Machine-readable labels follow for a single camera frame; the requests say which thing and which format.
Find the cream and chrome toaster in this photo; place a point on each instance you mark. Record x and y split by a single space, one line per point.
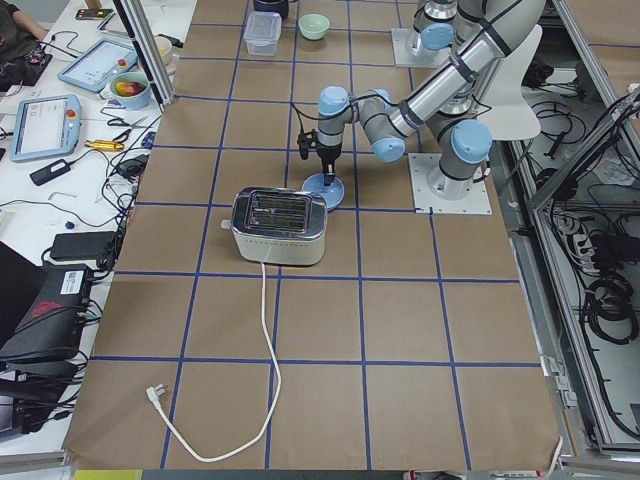
279 225

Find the clear plastic food container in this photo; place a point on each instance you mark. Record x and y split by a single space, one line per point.
262 33

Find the blue bowl with fruit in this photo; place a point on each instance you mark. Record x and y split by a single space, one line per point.
132 90

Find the white bowl with lemon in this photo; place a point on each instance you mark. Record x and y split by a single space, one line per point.
164 48

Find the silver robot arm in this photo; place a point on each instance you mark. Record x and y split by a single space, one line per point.
433 25
477 34

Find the black power adapter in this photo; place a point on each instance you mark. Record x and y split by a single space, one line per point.
50 172

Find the black power brick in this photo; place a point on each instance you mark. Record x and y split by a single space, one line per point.
80 246

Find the aluminium frame post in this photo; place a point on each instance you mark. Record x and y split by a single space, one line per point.
134 19

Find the blue teach pendant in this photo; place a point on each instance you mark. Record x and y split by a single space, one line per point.
99 65
46 128

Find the dark blue saucepan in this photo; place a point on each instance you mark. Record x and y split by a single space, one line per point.
281 7

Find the white chair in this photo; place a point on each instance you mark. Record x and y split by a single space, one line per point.
510 117

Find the blue teach pendant near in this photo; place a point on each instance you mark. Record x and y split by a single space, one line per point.
46 128

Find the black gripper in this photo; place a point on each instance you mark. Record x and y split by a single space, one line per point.
328 156

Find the black scissors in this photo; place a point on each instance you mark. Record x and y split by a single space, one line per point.
128 126

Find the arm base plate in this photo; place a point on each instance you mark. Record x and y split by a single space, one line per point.
435 193
409 51

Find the gold metal tool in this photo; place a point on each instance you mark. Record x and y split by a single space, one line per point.
106 146

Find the blue teach pendant far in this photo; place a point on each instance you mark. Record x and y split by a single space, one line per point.
99 65

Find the green bowl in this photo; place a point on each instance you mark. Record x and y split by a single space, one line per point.
314 26

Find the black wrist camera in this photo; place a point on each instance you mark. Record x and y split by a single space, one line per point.
307 143

